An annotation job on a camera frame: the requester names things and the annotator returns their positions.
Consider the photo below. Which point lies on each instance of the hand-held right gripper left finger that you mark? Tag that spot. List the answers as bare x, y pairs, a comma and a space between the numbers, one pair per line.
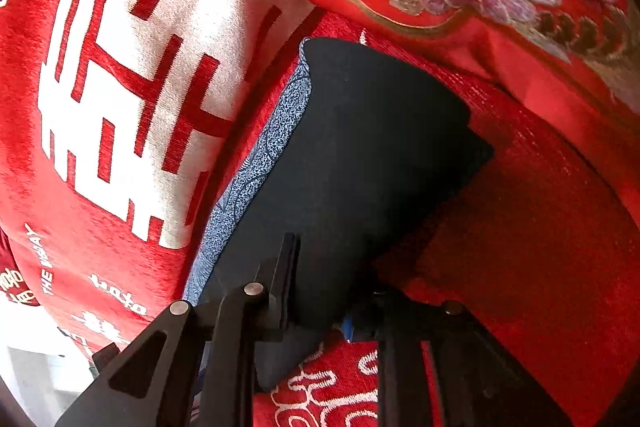
286, 277

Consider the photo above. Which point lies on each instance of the dark pants with patterned lining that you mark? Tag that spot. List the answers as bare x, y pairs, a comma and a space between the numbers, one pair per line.
370, 157

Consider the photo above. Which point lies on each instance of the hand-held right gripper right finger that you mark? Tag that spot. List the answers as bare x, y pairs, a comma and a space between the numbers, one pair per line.
400, 332

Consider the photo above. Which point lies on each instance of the red blanket with white print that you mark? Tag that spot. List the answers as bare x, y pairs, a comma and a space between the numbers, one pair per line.
150, 82

